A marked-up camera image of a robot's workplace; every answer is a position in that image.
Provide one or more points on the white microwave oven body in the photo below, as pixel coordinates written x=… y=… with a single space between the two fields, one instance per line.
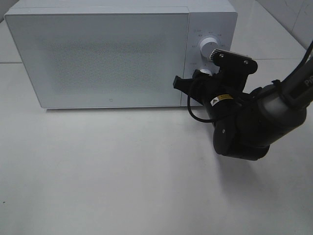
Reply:
x=215 y=18

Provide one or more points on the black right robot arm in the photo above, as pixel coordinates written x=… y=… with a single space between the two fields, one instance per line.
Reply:
x=246 y=124

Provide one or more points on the white round knob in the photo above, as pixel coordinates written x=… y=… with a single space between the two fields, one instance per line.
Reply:
x=206 y=71
x=207 y=45

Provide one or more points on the white microwave door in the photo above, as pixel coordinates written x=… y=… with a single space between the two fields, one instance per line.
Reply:
x=100 y=61

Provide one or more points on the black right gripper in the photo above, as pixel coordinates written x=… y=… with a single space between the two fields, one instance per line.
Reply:
x=217 y=94

